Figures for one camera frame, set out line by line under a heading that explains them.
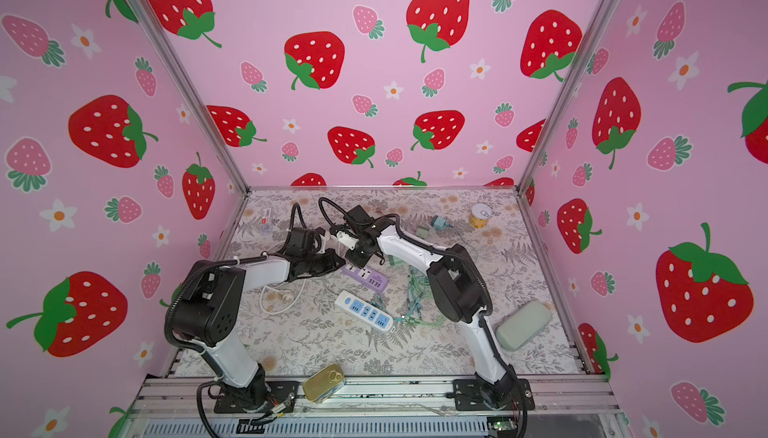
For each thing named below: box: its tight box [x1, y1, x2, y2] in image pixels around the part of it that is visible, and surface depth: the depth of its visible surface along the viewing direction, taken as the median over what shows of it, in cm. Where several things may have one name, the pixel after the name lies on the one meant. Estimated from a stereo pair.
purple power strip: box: [342, 263, 389, 291], surface depth 95 cm
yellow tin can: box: [470, 203, 492, 229], surface depth 109 cm
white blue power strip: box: [334, 290, 394, 332], surface depth 88 cm
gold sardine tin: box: [302, 363, 346, 403], surface depth 74 cm
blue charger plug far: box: [434, 216, 451, 230], surface depth 110 cm
